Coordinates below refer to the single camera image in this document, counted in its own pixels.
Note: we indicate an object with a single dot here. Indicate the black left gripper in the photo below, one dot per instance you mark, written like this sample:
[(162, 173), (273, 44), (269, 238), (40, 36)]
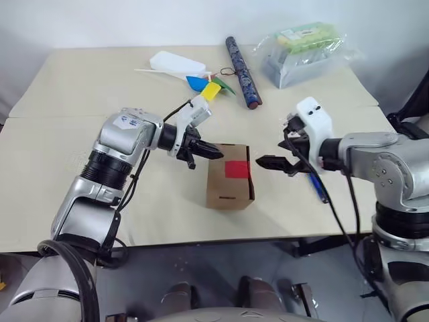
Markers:
[(187, 147)]

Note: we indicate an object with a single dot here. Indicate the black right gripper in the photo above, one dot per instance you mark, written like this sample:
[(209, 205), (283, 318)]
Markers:
[(300, 144)]

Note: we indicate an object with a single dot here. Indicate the blue pen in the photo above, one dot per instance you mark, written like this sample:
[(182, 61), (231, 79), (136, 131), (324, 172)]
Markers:
[(318, 188)]

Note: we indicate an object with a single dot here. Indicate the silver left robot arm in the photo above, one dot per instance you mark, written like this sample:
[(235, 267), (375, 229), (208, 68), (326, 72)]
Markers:
[(120, 134)]

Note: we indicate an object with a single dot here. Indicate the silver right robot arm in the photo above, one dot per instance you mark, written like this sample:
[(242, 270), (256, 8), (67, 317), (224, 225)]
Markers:
[(385, 161)]

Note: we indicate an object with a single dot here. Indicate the red tape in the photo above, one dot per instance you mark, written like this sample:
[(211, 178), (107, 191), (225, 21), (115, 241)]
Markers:
[(237, 169)]

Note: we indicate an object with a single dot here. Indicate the brown cardboard box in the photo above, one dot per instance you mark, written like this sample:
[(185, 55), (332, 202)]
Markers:
[(228, 191)]

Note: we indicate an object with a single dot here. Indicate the colourful paper pinwheel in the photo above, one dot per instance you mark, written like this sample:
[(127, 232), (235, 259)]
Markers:
[(211, 91)]

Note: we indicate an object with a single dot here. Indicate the grey sponge pack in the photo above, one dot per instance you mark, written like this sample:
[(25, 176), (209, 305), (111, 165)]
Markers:
[(288, 68)]

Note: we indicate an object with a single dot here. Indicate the blue patterned scroll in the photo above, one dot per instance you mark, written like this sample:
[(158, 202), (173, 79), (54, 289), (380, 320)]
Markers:
[(241, 72)]

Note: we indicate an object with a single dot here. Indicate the white plastic case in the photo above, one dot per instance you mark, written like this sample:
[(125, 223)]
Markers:
[(174, 63)]

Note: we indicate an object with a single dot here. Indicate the clear plastic bag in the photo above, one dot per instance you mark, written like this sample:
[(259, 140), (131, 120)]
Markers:
[(338, 57)]

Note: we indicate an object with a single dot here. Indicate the green sponge pack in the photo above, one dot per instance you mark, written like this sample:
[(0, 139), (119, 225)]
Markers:
[(305, 37)]

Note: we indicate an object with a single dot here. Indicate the black object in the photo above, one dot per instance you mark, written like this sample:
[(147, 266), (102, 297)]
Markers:
[(414, 110)]

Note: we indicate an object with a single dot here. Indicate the brown rounded shape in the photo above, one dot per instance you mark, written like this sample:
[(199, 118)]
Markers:
[(258, 293)]

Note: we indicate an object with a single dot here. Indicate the grey robot torso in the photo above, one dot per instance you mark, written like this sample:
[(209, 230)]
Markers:
[(201, 316)]

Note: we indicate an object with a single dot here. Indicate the yellow plastic object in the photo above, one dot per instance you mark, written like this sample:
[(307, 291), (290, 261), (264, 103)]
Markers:
[(2, 281)]

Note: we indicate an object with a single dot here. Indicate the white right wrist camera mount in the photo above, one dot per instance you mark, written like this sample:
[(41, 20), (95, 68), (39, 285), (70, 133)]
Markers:
[(315, 134)]

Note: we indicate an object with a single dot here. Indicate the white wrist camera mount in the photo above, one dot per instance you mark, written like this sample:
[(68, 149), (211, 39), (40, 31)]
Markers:
[(315, 134), (194, 114)]

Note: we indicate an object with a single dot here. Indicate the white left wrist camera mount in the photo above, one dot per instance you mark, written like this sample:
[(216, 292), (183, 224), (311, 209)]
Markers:
[(194, 114)]

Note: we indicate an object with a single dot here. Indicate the black table frame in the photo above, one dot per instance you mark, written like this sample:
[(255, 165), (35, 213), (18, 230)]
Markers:
[(318, 246)]

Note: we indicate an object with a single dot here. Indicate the metal floor bracket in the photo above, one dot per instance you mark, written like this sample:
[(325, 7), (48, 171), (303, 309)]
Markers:
[(303, 298)]

